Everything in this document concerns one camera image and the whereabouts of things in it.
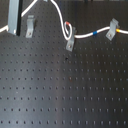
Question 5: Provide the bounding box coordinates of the middle grey cable clip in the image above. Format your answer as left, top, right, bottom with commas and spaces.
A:
66, 27, 76, 52

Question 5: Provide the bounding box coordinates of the grey cable clip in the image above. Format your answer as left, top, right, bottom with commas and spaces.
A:
106, 19, 119, 40
26, 15, 35, 38
66, 27, 76, 52

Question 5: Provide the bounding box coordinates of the white cable with coloured bands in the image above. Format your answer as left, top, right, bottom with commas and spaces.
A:
49, 0, 128, 40

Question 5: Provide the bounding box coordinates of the right grey cable clip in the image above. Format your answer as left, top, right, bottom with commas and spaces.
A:
106, 19, 119, 40

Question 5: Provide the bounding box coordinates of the left grey cable clip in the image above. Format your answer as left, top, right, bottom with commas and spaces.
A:
26, 15, 35, 38

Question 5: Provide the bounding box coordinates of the grey metal post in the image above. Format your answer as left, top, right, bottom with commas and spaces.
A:
8, 0, 23, 36

